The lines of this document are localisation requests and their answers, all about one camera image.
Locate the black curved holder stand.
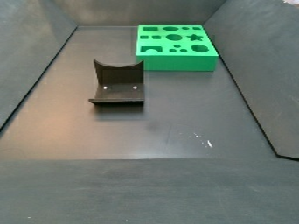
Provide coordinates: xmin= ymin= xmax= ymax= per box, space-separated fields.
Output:
xmin=88 ymin=60 xmax=145 ymax=105

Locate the green shape-sorter block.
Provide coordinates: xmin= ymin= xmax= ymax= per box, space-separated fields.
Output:
xmin=135 ymin=24 xmax=219 ymax=72

